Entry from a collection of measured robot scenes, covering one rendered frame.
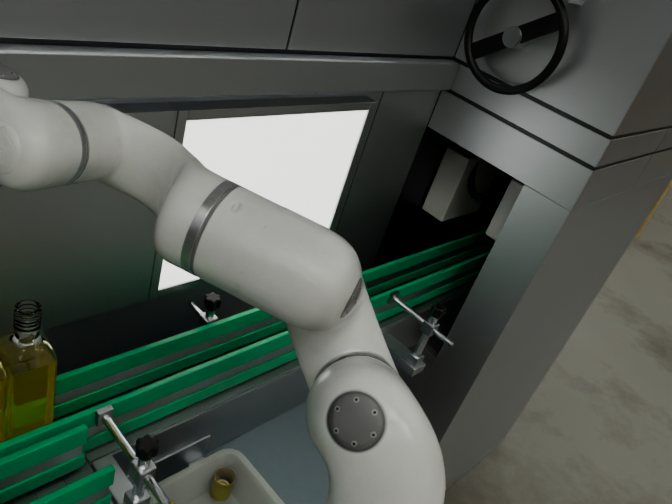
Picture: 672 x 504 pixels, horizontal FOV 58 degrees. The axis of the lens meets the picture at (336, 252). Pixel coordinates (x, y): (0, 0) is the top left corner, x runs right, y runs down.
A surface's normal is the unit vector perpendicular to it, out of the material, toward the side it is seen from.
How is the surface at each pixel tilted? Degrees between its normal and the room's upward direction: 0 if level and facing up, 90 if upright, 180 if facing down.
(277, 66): 90
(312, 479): 0
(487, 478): 0
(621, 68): 90
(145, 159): 69
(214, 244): 73
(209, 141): 90
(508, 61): 90
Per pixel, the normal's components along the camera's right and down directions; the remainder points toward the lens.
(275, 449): 0.28, -0.81
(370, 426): -0.17, -0.07
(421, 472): 0.40, 0.06
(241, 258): -0.22, 0.18
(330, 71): 0.67, 0.55
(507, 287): -0.69, 0.20
